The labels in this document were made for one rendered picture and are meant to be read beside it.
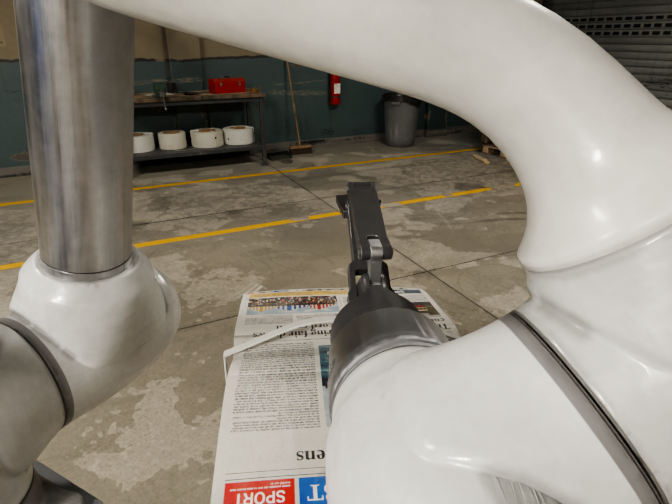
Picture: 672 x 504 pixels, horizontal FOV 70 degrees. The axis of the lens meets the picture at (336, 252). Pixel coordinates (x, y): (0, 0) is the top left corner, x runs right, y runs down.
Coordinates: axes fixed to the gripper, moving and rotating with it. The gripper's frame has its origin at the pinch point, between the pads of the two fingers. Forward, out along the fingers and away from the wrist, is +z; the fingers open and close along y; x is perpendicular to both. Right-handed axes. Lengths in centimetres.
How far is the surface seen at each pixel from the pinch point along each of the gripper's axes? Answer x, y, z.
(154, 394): -71, 120, 149
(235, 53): -69, -55, 650
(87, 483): -84, 124, 101
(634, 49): 492, -69, 647
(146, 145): -172, 54, 559
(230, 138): -76, 49, 591
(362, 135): 116, 59, 725
